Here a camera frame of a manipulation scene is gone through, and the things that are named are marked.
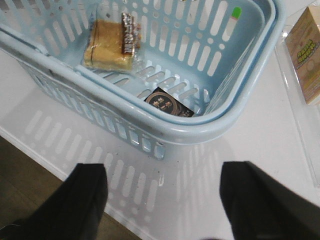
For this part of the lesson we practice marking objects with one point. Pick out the black tissue pack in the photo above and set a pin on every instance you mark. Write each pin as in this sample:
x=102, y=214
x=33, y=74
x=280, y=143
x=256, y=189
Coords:
x=168, y=104

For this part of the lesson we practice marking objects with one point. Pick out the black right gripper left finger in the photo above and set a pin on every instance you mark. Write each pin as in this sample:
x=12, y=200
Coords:
x=72, y=212

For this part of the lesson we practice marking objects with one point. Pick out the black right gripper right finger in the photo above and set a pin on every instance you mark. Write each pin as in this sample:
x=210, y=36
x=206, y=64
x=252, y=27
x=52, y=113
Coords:
x=260, y=208

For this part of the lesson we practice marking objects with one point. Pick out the light blue plastic basket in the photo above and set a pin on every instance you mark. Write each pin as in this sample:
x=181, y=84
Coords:
x=207, y=54

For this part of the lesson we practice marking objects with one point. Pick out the beige tissue box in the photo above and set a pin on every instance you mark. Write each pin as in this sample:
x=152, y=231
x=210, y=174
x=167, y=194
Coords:
x=303, y=43

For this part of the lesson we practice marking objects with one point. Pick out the bread slice package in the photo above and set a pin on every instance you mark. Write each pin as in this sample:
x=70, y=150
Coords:
x=114, y=46

